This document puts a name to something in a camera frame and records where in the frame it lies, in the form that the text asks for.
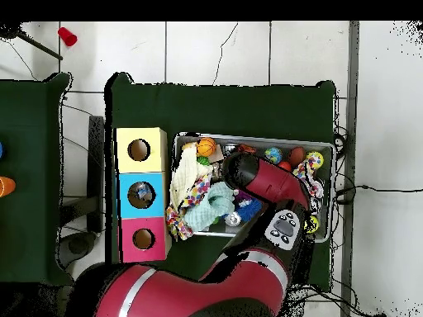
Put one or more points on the cream muslin cloth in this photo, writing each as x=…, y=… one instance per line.
x=186, y=175

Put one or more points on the mint muslin cloth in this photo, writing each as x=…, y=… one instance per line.
x=211, y=204

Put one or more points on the clear plastic packet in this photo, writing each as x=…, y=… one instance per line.
x=142, y=191

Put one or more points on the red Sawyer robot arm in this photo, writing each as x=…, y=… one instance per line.
x=274, y=181

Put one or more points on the wooden box with three holes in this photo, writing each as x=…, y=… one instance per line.
x=155, y=204

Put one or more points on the shallow clear mesh bin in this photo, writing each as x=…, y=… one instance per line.
x=327, y=155

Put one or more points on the orange toy basketball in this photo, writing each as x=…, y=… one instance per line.
x=206, y=147

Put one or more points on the globe print ball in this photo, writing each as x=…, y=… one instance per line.
x=273, y=155

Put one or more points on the dark green tablecloth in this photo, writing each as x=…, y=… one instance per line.
x=214, y=109

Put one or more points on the red-orange ball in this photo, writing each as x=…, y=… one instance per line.
x=285, y=165

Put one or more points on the brown toy football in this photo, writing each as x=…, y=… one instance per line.
x=296, y=156

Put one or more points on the white colourful patterned cloth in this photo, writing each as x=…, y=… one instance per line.
x=312, y=181

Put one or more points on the yellow ball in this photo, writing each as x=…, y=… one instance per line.
x=314, y=159

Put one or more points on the black upright stand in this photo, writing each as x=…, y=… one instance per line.
x=96, y=171

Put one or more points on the grey rounded base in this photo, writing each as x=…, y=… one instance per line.
x=77, y=247

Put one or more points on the side table with green cloth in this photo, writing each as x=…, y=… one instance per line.
x=26, y=181

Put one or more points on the red plastic cup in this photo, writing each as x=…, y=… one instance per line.
x=67, y=37

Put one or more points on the orange toy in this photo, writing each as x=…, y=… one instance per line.
x=6, y=186

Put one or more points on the black tripod leg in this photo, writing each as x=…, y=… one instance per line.
x=39, y=45

